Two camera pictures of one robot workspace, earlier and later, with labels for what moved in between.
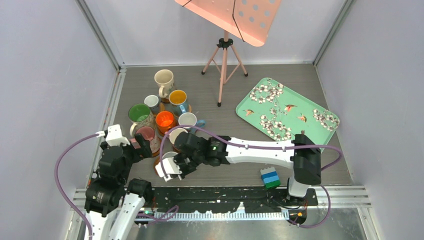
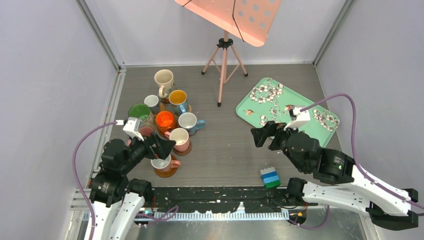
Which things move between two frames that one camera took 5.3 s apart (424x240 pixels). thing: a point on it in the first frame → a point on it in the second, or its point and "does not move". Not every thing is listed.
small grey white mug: [153, 102] does not move
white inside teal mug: [190, 119] does not move
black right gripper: [184, 171] → [269, 129]
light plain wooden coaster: [162, 107] does not move
